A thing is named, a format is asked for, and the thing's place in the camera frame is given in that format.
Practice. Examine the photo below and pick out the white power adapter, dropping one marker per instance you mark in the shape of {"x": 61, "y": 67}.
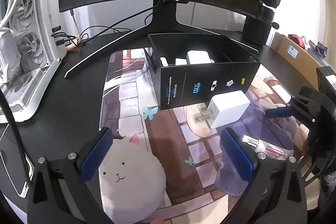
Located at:
{"x": 198, "y": 56}

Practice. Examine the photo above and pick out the white plug charger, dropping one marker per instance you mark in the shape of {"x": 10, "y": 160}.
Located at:
{"x": 231, "y": 108}

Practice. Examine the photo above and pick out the red object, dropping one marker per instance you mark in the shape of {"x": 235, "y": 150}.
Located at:
{"x": 296, "y": 39}

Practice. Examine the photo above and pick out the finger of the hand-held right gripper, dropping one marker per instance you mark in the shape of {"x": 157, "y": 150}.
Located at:
{"x": 312, "y": 170}
{"x": 278, "y": 111}

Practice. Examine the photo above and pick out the black white-edged phone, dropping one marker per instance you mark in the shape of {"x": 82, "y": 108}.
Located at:
{"x": 10, "y": 161}

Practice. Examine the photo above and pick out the brown cardboard box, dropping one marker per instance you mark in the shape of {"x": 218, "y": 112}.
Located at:
{"x": 296, "y": 56}

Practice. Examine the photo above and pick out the black monitor stand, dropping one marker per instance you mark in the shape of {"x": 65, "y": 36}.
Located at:
{"x": 165, "y": 19}

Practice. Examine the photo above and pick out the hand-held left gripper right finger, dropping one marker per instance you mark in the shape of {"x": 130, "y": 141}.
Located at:
{"x": 236, "y": 153}

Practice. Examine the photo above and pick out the white computer case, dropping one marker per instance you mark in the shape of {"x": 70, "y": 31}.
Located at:
{"x": 31, "y": 29}

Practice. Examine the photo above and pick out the white tube with red label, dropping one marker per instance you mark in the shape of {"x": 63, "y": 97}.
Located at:
{"x": 275, "y": 151}

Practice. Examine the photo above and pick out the printed cartoon mouse pad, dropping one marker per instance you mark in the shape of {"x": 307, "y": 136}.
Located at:
{"x": 131, "y": 108}

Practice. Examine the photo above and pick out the black desktop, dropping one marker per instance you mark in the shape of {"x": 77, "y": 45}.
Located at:
{"x": 78, "y": 98}

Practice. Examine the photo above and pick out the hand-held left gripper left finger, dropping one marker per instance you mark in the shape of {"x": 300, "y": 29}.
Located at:
{"x": 97, "y": 153}

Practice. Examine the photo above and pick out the purple object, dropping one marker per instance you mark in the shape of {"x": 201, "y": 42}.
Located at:
{"x": 320, "y": 47}

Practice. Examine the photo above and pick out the black cardboard storage box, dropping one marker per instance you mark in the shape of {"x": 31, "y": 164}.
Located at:
{"x": 210, "y": 85}

